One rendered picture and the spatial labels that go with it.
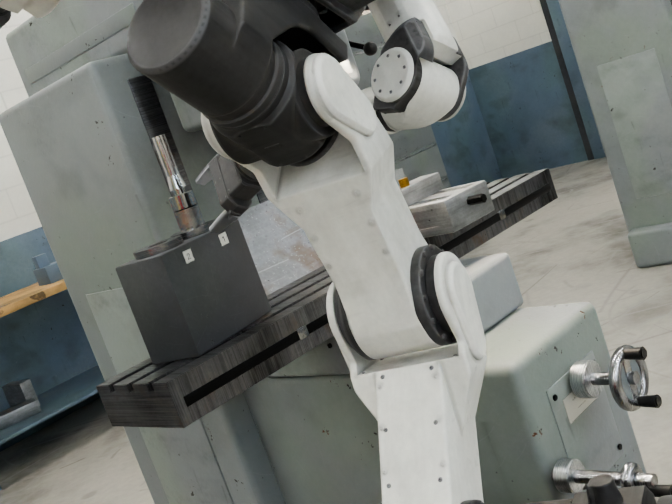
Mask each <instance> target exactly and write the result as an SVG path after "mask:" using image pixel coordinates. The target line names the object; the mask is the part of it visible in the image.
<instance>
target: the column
mask: <svg viewBox="0 0 672 504"><path fill-rule="evenodd" d="M0 124H1V127H2V129H3V132H4V134H5V136H6V139H7V141H8V144H9V146H10V149H11V151H12V154H13V156H14V159H15V161H16V164H17V166H18V169H19V171H20V173H21V176H22V178H23V181H24V183H25V186H26V188H27V191H28V193H29V196H30V198H31V201H32V203H33V205H34V208H35V210H36V213H37V215H38V218H39V220H40V223H41V225H42V228H43V230H44V233H45V235H46V237H47V240H48V242H49V245H50V247H51V250H52V252H53V255H54V257H55V260H56V262H57V265H58V267H59V270H60V272H61V274H62V277H63V279H64V282H65V284H66V287H67V289H68V292H69V294H70V297H71V299H72V302H73V304H74V306H75V309H76V311H77V314H78V316H79V319H80V321H81V324H82V326H83V329H84V331H85V334H86V336H87V338H88V341H89V343H90V346H91V348H92V351H93V353H94V356H95V358H96V361H97V363H98V366H99V368H100V370H101V373H102V375H103V378H104V380H105V381H106V380H108V379H110V378H112V377H114V376H116V375H118V374H120V373H121V372H123V371H125V370H127V369H129V368H131V367H133V366H135V365H137V364H138V363H140V362H142V361H144V360H146V359H148V358H150V355H149V353H148V350H147V348H146V345H145V343H144V340H143V338H142V335H141V333H140V330H139V328H138V325H137V323H136V320H135V318H134V315H133V313H132V310H131V307H130V305H129V302H128V300H127V297H126V295H125V292H124V290H123V287H122V285H121V282H120V280H119V277H118V275H117V272H116V267H118V266H120V265H122V264H124V263H127V262H129V261H131V260H133V259H135V257H134V255H133V253H134V252H135V251H137V250H139V249H141V248H144V247H146V246H149V245H151V244H154V243H156V242H159V241H162V240H165V239H168V238H171V237H170V236H171V235H173V234H175V233H177V232H179V231H181V230H180V228H179V225H178V223H177V220H176V218H175V215H174V212H173V210H172V207H171V205H170V202H169V197H171V196H174V194H173V191H170V189H169V185H168V180H167V176H166V174H165V170H164V168H163V166H162V163H161V161H160V158H159V155H158V153H157V150H156V147H155V145H154V142H153V140H152V138H153V137H156V136H159V135H162V134H165V136H166V139H167V142H168V144H169V147H170V150H171V152H172V155H173V157H174V160H175V163H176V165H177V168H178V171H179V173H180V175H181V177H182V179H183V180H184V182H185V184H186V186H184V187H185V190H186V191H188V190H193V193H194V195H195V198H196V201H197V204H198V206H199V209H200V211H201V214H202V217H203V219H204V222H207V221H210V220H215V219H217V218H218V217H219V215H220V214H221V213H222V212H223V211H224V210H225V209H224V208H223V207H222V206H221V205H220V202H219V199H218V195H217V192H216V188H215V185H214V182H213V179H212V180H210V181H209V182H208V183H207V184H206V185H201V184H197V183H196V181H195V179H196V178H197V177H198V176H199V174H200V173H201V172H202V171H203V169H204V168H205V167H206V166H207V164H208V163H209V162H210V161H211V160H212V159H213V158H214V157H215V156H216V155H217V154H218V153H217V152H216V151H215V150H214V149H213V148H212V147H211V145H210V144H209V142H208V141H207V139H206V137H205V134H204V132H203V129H202V130H199V131H196V132H187V131H186V130H185V129H184V128H183V126H182V124H181V121H180V118H179V116H178V113H177V110H176V108H175V105H174V102H173V100H172V97H171V94H170V92H169V91H168V90H166V89H165V88H163V87H162V86H160V85H159V84H157V83H156V82H154V81H153V80H151V79H150V78H148V77H147V76H145V75H144V74H142V73H140V72H139V71H137V70H136V69H135V68H134V67H133V66H132V64H131V63H130V60H129V58H128V54H127V53H126V54H122V55H118V56H114V57H109V58H105V59H101V60H97V61H92V62H89V63H87V64H86V65H84V66H82V67H80V68H79V69H77V70H75V71H73V72H72V73H70V74H68V75H66V76H65V77H63V78H61V79H60V80H58V81H56V82H54V83H53V84H51V85H49V86H47V87H46V88H44V89H42V90H40V91H39V92H37V93H35V94H34V95H32V96H30V97H28V98H27V99H25V100H23V101H21V102H20V103H18V104H16V105H14V106H13V107H11V108H9V109H8V110H6V111H4V112H2V113H1V114H0ZM124 430H125V432H126V435H127V437H128V439H129V442H130V444H131V447H132V449H133V452H134V454H135V457H136V459H137V462H138V464H139V467H140V469H141V471H142V474H143V476H144V479H145V481H146V484H147V486H148V489H149V491H150V494H151V496H152V499H153V501H154V503H155V504H286V503H285V500H284V497H283V495H282V492H281V490H280V487H279V484H278V482H277V479H276V476H275V474H274V471H273V469H272V466H271V463H270V461H269V458H268V455H267V453H266V450H265V448H264V445H263V442H262V440H261V437H260V435H259V432H258V429H257V427H256V424H255V421H254V419H253V416H252V414H251V411H250V408H249V406H248V403H247V400H246V398H245V395H244V393H243V392H242V393H240V394H239V395H237V396H235V397H234V398H232V399H230V400H229V401H227V402H226V403H224V404H222V405H221V406H219V407H217V408H216V409H214V410H213V411H211V412H209V413H208V414H206V415H204V416H203V417H201V418H200V419H198V420H196V421H195V422H193V423H191V424H190V425H188V426H187V427H185V428H160V427H124Z"/></svg>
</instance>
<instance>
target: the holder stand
mask: <svg viewBox="0 0 672 504"><path fill-rule="evenodd" d="M215 220H216V219H215ZM215 220H210V221H207V222H205V224H204V225H202V226H199V227H197V228H194V229H191V230H188V231H185V232H181V231H179V232H177V233H175V234H173V235H171V236H170V237H171V238H168V239H165V240H162V241H159V242H156V243H154V244H151V245H149V246H146V247H144V248H141V249H139V250H137V251H135V252H134V253H133V255H134V257H135V259H133V260H131V261H129V262H127V263H124V264H122V265H120V266H118V267H116V272H117V275H118V277H119V280H120V282H121V285H122V287H123V290H124V292H125V295H126V297H127V300H128V302H129V305H130V307H131V310H132V313H133V315H134V318H135V320H136V323H137V325H138V328H139V330H140V333H141V335H142V338H143V340H144V343H145V345H146V348H147V350H148V353H149V355H150V358H151V361H152V363H153V364H160V363H166V362H172V361H177V360H183V359H189V358H194V357H200V356H202V355H203V354H205V353H206V352H208V351H209V350H211V349H212V348H214V347H216V346H217V345H219V344H220V343H222V342H223V341H225V340H227V339H228V338H230V337H231V336H233V335H234V334H236V333H238V332H239V331H241V330H242V329H244V328H245V327H247V326H248V325H250V324H252V323H253V322H255V321H256V320H258V319H259V318H261V317H263V316H264V315H266V314H267V313H269V312H270V311H271V307H270V304H269V301H268V299H267V296H266V293H265V290H264V288H263V285H262V282H261V280H260V277H259V274H258V272H257V269H256V266H255V263H254V261H253V258H252V255H251V253H250V250H249V247H248V245H247V242H246V239H245V237H244V234H243V231H242V228H241V226H240V223H239V221H238V220H236V221H234V222H232V223H231V224H230V225H229V226H227V227H226V228H225V229H223V230H222V231H221V232H220V233H215V232H210V230H209V227H210V226H211V225H212V224H213V222H214V221H215Z"/></svg>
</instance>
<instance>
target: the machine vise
mask: <svg viewBox="0 0 672 504"><path fill-rule="evenodd" d="M478 194H485V195H486V197H487V200H486V202H485V203H480V204H475V205H468V204H467V201H466V200H467V198H468V196H473V195H478ZM408 207H409V210H410V212H411V214H412V216H413V218H414V220H415V222H416V224H417V226H418V229H419V231H420V233H421V234H422V236H423V238H426V237H431V236H437V235H443V234H449V233H454V232H456V231H458V230H460V229H462V228H463V227H465V226H467V225H469V224H471V223H472V222H474V221H476V220H478V219H480V218H481V217H483V216H485V215H487V214H489V213H490V212H492V211H494V210H495V208H494V205H493V202H492V199H491V196H490V193H489V190H488V186H487V183H486V181H485V180H482V181H478V182H473V183H469V184H464V185H460V186H455V187H451V188H446V189H442V190H440V191H438V192H436V193H434V194H432V195H430V196H428V197H426V198H424V199H422V200H420V201H418V202H416V203H414V204H412V205H410V206H408Z"/></svg>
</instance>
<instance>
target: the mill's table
mask: <svg viewBox="0 0 672 504"><path fill-rule="evenodd" d="M486 183H487V186H488V190H489V193H490V196H491V199H492V202H493V205H494V208H495V210H494V211H492V212H490V213H489V214H487V215H485V216H483V217H481V218H480V219H478V220H476V221H474V222H472V223H471V224H469V225H467V226H465V227H463V228H462V229H460V230H458V231H456V232H454V233H449V234H443V235H437V236H431V237H426V238H424V239H425V241H426V242H427V244H428V245H429V244H433V245H435V246H437V247H438V248H440V249H441V250H444V252H446V251H448V252H451V253H453V254H454V255H455V256H456V257H457V258H458V259H459V258H461V257H462V256H464V255H466V254H467V253H469V252H471V251H472V250H474V249H475V248H477V247H479V246H480V245H482V244H484V243H485V242H487V241H488V240H490V239H492V238H493V237H495V236H497V235H498V234H500V233H501V232H503V231H505V230H506V229H508V228H510V227H511V226H513V225H514V224H516V223H518V222H519V221H521V220H522V219H524V218H526V217H527V216H529V215H531V214H532V213H534V212H535V211H537V210H539V209H540V208H542V207H544V206H545V205H547V204H548V203H550V202H552V201H553V200H555V199H557V198H558V196H557V193H556V190H555V187H554V184H553V180H552V177H551V174H550V171H549V168H547V169H542V170H538V171H534V172H532V173H530V174H529V173H525V174H520V175H516V176H513V177H511V178H508V177H507V178H503V179H498V180H494V181H493V182H491V183H490V182H486ZM332 282H333V281H332V279H331V278H330V276H329V274H328V272H327V270H326V268H325V267H324V266H322V267H320V268H318V269H316V270H314V271H312V272H310V273H309V274H307V275H305V276H303V277H301V278H299V279H297V280H295V281H293V282H292V283H290V284H288V285H286V286H284V287H282V288H280V289H278V290H276V291H275V292H273V293H271V294H269V295H267V299H268V301H269V304H270V307H271V311H270V312H269V313H267V314H266V315H264V316H263V317H261V318H259V319H258V320H256V321H255V322H253V323H252V324H250V325H248V326H247V327H245V328H244V329H242V330H241V331H239V332H238V333H236V334H234V335H233V336H231V337H230V338H228V339H227V340H225V341H223V342H222V343H220V344H219V345H217V346H216V347H214V348H212V349H211V350H209V351H208V352H206V353H205V354H203V355H202V356H200V357H194V358H189V359H183V360H177V361H172V362H166V363H160V364H153V363H152V361H151V358H148V359H146V360H144V361H142V362H140V363H138V364H137V365H135V366H133V367H131V368H129V369H127V370H125V371H123V372H121V373H120V374H118V375H116V376H114V377H112V378H110V379H108V380H106V381H104V382H103V383H101V384H99V385H97V386H96V388H97V390H98V392H99V395H100V397H101V400H102V402H103V405H104V407H105V410H106V412H107V414H108V417H109V419H110V422H111V424H112V426H120V427H160V428H185V427H187V426H188V425H190V424H191V423H193V422H195V421H196V420H198V419H200V418H201V417H203V416H204V415H206V414H208V413H209V412H211V411H213V410H214V409H216V408H217V407H219V406H221V405H222V404H224V403H226V402H227V401H229V400H230V399H232V398H234V397H235V396H237V395H239V394H240V393H242V392H243V391H245V390H247V389H248V388H250V387H252V386H253V385H255V384H256V383H258V382H260V381H261V380H263V379H265V378H266V377H268V376H269V375H271V374H273V373H274V372H276V371H277V370H279V369H281V368H282V367H284V366H286V365H287V364H289V363H290V362H292V361H294V360H295V359H297V358H299V357H300V356H302V355H303V354H305V353H307V352H308V351H310V350H312V349H313V348H315V347H316V346H318V345H320V344H321V343H323V342H325V341H326V340H328V339H329V338H331V337H333V336H334V335H333V333H332V331H331V328H330V325H329V322H328V317H327V310H326V298H327V292H328V289H329V287H330V285H331V283H332Z"/></svg>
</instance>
